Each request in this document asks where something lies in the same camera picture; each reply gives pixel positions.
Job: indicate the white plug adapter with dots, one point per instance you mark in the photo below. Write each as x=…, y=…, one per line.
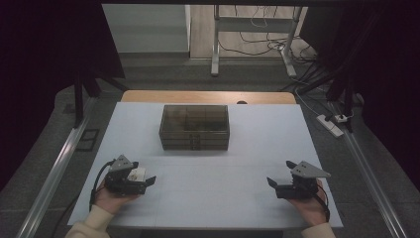
x=341, y=118

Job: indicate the person's left hand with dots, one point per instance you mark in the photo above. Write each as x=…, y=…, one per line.
x=110, y=201

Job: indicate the black floor frame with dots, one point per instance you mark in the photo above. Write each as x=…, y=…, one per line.
x=87, y=140

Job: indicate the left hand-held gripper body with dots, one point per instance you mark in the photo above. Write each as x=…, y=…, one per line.
x=125, y=186

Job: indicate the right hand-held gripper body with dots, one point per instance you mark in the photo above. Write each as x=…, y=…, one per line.
x=297, y=191

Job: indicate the black curtain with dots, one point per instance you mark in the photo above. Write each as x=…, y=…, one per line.
x=386, y=66
x=39, y=66

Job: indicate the aluminium rail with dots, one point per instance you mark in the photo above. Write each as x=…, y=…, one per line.
x=369, y=172
x=56, y=172

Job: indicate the white power strip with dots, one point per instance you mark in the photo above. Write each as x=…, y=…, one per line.
x=330, y=126

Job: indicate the wooden desk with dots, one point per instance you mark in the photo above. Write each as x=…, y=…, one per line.
x=198, y=96

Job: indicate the black stand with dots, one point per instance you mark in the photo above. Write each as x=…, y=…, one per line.
x=348, y=102
x=78, y=99

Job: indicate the smoky transparent drawer box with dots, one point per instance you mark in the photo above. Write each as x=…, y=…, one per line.
x=194, y=119

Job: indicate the person's right hand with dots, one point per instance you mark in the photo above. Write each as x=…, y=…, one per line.
x=312, y=210

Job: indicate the white metal stand frame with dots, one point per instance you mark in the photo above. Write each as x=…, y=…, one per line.
x=215, y=49

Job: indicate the white cabinet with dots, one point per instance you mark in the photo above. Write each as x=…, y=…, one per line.
x=148, y=29

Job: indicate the small white packet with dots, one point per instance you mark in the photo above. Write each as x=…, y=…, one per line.
x=138, y=173

